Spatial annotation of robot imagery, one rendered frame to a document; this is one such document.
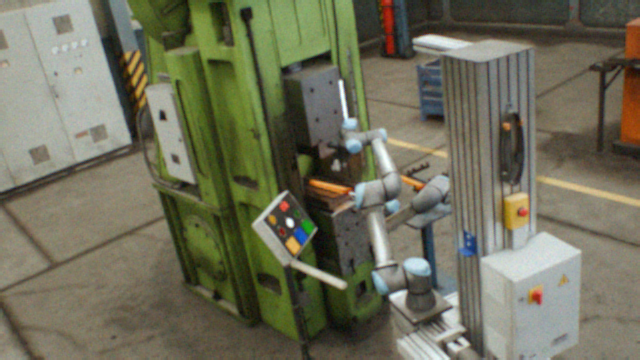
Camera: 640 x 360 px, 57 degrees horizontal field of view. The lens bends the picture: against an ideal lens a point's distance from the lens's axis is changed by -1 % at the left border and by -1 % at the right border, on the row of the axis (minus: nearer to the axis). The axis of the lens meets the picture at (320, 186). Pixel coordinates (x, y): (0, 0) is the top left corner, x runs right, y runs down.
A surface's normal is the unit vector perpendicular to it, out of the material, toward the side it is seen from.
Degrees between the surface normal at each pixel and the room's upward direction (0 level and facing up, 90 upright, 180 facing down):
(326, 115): 90
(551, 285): 90
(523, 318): 90
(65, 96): 90
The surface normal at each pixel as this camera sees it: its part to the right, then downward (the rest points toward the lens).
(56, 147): 0.66, 0.23
